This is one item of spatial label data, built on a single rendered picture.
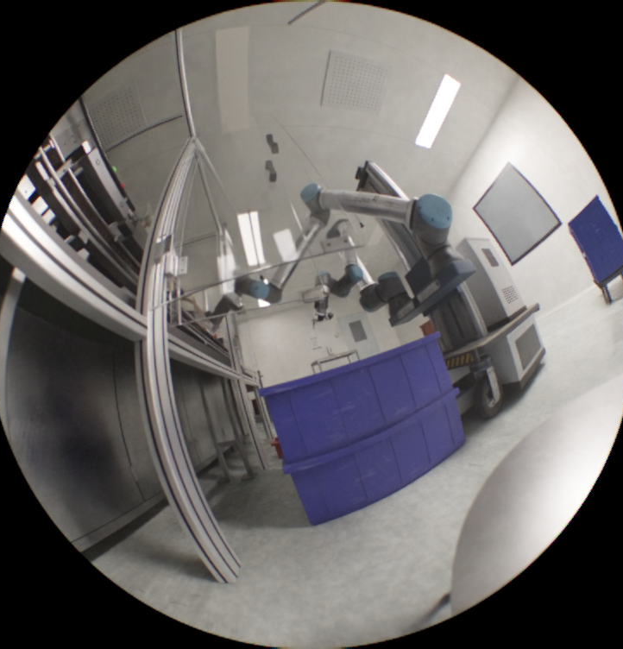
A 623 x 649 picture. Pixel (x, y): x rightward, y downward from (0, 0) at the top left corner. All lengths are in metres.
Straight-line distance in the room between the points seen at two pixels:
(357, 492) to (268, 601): 0.37
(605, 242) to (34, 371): 2.67
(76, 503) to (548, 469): 0.76
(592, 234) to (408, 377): 1.86
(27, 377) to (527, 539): 0.72
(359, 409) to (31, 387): 0.82
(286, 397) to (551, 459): 0.51
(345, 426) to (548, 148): 3.90
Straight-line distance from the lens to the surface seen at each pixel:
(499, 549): 0.17
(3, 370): 0.33
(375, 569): 0.49
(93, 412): 0.70
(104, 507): 0.70
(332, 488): 0.60
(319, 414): 0.53
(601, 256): 2.06
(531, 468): 0.23
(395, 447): 0.63
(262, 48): 2.33
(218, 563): 0.52
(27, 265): 0.31
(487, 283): 1.23
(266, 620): 0.48
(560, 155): 3.78
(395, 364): 0.62
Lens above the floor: 0.40
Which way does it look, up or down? 17 degrees up
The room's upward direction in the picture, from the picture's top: 18 degrees counter-clockwise
